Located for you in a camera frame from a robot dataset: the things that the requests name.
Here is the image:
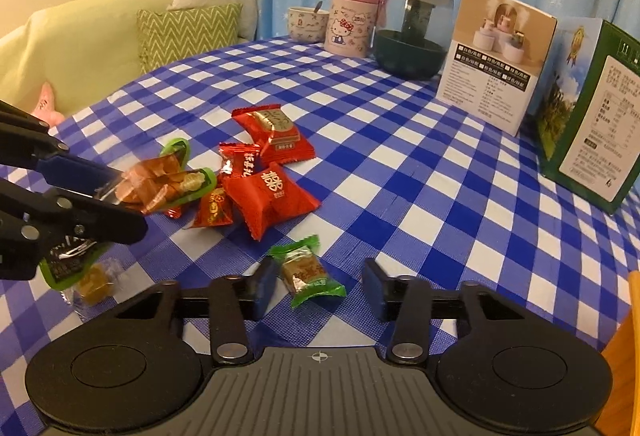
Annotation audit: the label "pink plush toy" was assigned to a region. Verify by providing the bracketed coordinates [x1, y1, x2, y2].
[27, 82, 66, 127]

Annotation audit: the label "red packet with gold label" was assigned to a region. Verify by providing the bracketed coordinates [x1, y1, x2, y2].
[231, 103, 316, 164]

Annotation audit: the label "white ceramic cup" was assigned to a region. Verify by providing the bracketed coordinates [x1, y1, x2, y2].
[287, 6, 331, 45]

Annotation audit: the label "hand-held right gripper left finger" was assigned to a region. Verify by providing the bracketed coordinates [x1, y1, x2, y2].
[102, 256, 279, 364]

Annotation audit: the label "yellow candy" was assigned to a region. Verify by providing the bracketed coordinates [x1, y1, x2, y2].
[62, 261, 127, 324]

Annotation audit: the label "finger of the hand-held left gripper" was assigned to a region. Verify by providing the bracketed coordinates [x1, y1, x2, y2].
[0, 178, 149, 280]
[0, 100, 125, 193]

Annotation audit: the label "small red candy white print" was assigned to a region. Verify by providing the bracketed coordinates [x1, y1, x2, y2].
[217, 142, 262, 180]

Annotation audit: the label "pink cartoon mug with lid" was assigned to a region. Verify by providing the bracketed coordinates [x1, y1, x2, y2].
[324, 0, 387, 59]

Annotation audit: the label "pale green sofa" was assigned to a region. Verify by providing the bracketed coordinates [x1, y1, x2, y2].
[0, 0, 251, 117]

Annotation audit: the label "green printed carton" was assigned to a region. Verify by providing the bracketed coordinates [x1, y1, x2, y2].
[537, 17, 640, 215]

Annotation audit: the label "green packet with black label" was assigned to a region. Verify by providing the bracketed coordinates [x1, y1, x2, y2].
[39, 240, 102, 291]

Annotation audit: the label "red packet with white symbol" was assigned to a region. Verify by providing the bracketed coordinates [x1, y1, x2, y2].
[221, 162, 322, 241]

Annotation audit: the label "dark green glass jar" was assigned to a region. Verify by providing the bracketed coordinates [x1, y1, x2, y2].
[375, 0, 455, 80]

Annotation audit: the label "blue white checked tablecloth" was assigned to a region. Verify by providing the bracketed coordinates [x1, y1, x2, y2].
[0, 34, 640, 417]

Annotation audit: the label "snack packets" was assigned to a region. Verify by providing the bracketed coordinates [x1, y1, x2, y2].
[107, 138, 221, 219]

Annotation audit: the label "green zigzag pillow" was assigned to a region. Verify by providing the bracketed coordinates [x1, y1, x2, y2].
[136, 3, 244, 75]

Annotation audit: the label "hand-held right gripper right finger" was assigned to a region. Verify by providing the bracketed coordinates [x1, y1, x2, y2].
[361, 258, 538, 364]

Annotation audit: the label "white product box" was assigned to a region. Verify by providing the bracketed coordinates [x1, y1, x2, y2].
[436, 0, 558, 137]

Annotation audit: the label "small red candy gold print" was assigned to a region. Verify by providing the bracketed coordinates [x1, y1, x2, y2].
[187, 188, 235, 231]

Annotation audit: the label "green brown candy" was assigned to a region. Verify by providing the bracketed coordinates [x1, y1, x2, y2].
[269, 234, 347, 309]

